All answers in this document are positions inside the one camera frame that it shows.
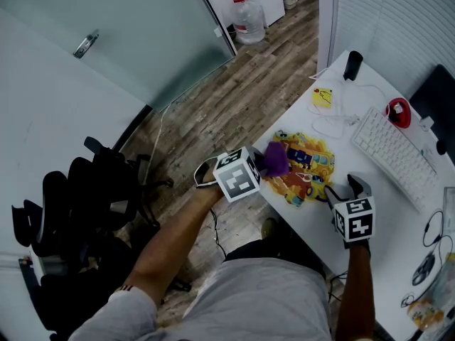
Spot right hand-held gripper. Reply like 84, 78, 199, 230
323, 173, 377, 250

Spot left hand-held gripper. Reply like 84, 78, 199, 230
193, 146, 270, 204

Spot purple cloth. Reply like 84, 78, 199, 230
262, 141, 291, 179

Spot colourful cartoon mouse pad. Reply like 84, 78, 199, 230
263, 129, 337, 208

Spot person's left forearm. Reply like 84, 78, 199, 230
132, 180, 225, 307

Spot person's right forearm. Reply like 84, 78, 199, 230
335, 240, 377, 341

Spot yellow sticky note pad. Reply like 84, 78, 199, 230
311, 87, 334, 109

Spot person's shoe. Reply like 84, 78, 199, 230
260, 217, 280, 241

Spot white keyboard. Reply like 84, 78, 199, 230
350, 106, 441, 213

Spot person's black shorts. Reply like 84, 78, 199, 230
224, 238, 327, 281

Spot red round tape dispenser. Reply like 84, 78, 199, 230
385, 97, 412, 130

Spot grey box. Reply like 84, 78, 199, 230
441, 186, 455, 232

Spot black cylinder speaker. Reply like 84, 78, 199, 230
342, 50, 365, 82

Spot black monitor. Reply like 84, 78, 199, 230
408, 63, 455, 149

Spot clear plastic bag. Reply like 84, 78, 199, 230
424, 252, 455, 333

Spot person's grey shirt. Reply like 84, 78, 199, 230
68, 256, 334, 341

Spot orange snack packet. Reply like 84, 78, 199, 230
406, 298, 446, 332

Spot clear water jug red cap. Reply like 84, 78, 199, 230
229, 0, 267, 46

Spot white water dispenser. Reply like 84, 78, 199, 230
257, 0, 287, 28

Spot white window blinds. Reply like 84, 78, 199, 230
333, 0, 455, 101

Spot black office chair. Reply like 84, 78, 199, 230
10, 136, 176, 335

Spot frosted glass door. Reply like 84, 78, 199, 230
0, 0, 238, 113

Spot black floor cable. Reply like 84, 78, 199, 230
208, 207, 229, 261

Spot black earphone cable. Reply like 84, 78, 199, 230
400, 209, 455, 309

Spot white floor cable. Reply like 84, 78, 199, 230
143, 99, 173, 185

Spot metal door handle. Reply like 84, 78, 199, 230
72, 28, 101, 60

